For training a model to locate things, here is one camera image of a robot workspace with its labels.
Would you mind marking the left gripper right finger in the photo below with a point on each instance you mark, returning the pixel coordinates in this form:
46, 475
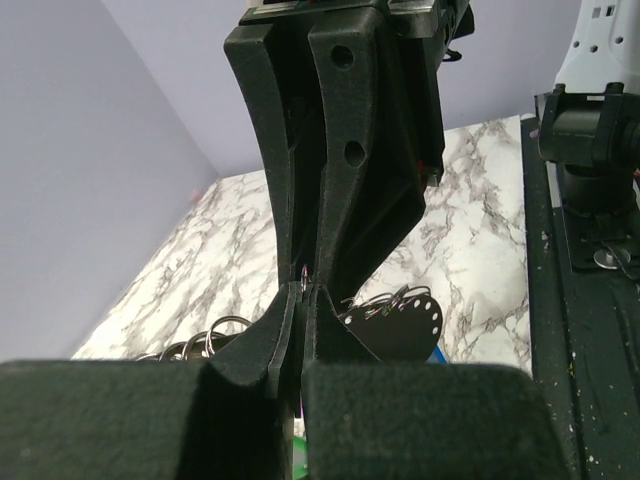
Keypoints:
366, 418

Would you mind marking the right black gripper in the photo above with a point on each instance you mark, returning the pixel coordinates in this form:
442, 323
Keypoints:
375, 69

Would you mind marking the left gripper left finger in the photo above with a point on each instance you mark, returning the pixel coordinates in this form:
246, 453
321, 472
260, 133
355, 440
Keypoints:
226, 417

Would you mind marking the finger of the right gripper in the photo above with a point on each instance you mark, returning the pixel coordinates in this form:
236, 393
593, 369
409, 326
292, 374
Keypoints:
274, 69

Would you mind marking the green tagged key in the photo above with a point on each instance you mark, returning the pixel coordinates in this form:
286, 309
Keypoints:
299, 465

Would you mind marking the blue tagged key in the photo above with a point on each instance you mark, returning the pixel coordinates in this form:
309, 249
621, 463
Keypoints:
437, 357

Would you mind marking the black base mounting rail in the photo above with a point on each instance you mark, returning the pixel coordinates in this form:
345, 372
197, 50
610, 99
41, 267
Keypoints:
584, 336

